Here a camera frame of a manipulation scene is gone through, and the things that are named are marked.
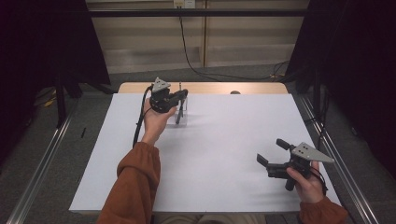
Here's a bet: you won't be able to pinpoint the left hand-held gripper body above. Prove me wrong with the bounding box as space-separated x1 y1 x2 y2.
148 77 176 115

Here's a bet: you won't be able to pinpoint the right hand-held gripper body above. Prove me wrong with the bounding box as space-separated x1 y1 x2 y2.
265 141 336 192

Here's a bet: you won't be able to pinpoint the thick black makeup brush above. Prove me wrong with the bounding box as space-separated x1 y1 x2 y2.
175 102 185 126

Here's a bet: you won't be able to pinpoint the clear plastic organizer box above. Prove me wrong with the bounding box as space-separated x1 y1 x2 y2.
165 95 189 127

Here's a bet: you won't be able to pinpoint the person's left hand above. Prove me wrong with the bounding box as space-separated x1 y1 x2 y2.
141 98 178 147

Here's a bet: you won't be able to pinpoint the person's right hand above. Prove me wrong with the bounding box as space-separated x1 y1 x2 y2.
286 161 326 205

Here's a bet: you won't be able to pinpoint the white table board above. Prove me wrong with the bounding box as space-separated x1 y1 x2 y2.
68 92 344 215

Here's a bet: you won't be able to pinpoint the person's legs beige pants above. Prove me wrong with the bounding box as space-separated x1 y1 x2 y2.
154 214 267 224

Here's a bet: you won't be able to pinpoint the black metal stand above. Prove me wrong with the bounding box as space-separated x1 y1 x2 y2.
53 73 68 129

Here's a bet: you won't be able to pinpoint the dark curtain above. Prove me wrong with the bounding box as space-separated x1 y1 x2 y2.
0 0 112 171
284 0 396 183

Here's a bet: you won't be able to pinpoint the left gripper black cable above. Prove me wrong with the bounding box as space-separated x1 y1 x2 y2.
132 85 155 149

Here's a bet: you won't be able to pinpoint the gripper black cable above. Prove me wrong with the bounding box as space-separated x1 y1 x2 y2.
310 167 329 192
132 85 155 149

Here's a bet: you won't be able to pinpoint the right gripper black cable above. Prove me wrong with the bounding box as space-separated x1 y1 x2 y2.
310 167 329 192

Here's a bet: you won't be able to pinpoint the black floor cable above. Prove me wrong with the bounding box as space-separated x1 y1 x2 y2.
178 16 290 81

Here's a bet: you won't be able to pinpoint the aluminium frame rail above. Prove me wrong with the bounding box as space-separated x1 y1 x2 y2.
6 99 80 224
298 94 379 224

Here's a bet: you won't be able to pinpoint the black horizontal frame bar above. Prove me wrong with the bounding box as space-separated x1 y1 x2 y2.
88 8 310 19

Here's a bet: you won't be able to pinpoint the white wall socket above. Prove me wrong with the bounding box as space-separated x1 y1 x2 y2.
173 0 197 9

